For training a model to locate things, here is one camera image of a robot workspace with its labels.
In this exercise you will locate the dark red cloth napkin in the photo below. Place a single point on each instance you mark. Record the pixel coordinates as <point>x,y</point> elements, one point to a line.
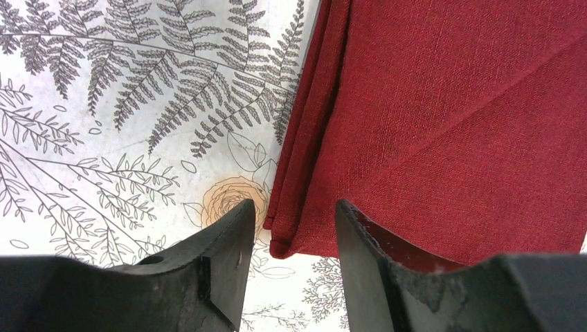
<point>458,125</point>

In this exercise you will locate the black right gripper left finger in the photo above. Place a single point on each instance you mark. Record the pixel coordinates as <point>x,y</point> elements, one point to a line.
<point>197,284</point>

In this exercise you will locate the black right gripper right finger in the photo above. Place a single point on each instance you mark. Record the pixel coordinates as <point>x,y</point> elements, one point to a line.
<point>391,284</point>

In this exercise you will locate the floral patterned tablecloth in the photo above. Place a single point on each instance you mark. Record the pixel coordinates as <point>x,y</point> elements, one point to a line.
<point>129,126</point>

